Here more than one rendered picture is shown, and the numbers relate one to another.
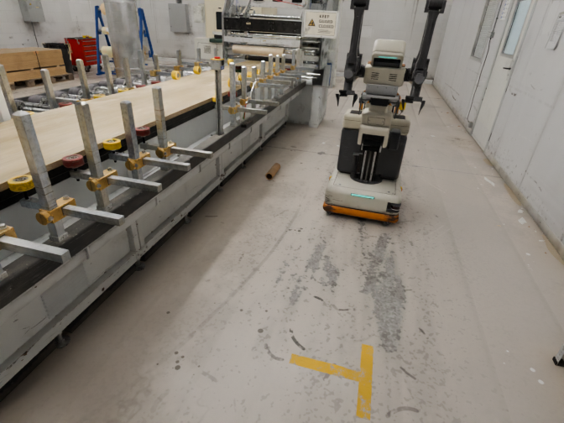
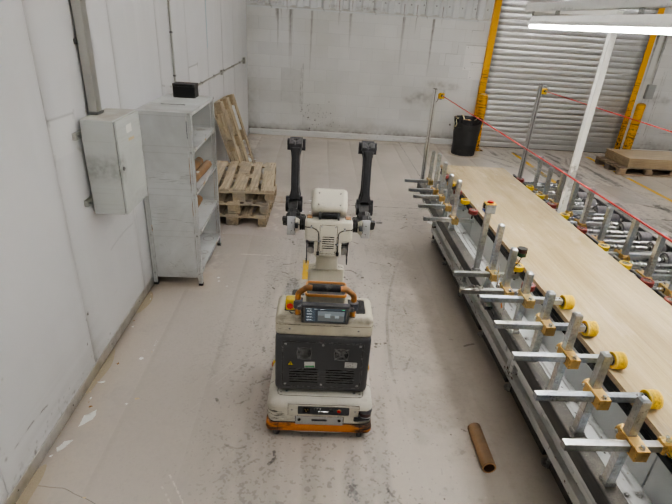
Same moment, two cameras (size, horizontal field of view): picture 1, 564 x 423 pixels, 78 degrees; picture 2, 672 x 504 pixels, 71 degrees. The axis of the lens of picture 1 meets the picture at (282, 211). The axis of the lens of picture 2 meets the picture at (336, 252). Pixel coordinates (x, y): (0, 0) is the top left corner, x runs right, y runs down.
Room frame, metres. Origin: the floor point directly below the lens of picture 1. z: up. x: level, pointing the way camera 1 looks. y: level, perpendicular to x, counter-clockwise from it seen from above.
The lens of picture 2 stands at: (5.17, -1.38, 2.27)
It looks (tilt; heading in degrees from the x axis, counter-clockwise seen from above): 26 degrees down; 163
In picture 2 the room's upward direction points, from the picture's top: 4 degrees clockwise
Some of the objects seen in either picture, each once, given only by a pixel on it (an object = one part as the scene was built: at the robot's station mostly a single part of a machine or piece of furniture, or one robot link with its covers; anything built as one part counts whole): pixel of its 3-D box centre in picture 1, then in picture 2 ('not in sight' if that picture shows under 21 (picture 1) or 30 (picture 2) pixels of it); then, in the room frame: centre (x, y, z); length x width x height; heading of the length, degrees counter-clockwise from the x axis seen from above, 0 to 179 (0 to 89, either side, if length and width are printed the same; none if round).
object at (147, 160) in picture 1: (148, 161); (442, 206); (1.60, 0.67, 0.83); 0.43 x 0.03 x 0.04; 76
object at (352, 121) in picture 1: (373, 141); (323, 335); (2.96, -0.75, 0.59); 0.55 x 0.34 x 0.83; 75
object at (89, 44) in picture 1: (84, 54); not in sight; (10.01, 5.49, 0.41); 0.76 x 0.48 x 0.81; 173
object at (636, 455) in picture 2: not in sight; (631, 442); (4.27, 0.07, 0.95); 0.14 x 0.06 x 0.05; 166
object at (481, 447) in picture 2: (273, 171); (481, 446); (3.49, 0.12, 0.04); 0.30 x 0.08 x 0.08; 166
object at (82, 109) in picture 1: (94, 161); (441, 186); (1.33, 0.78, 0.92); 0.04 x 0.04 x 0.48; 76
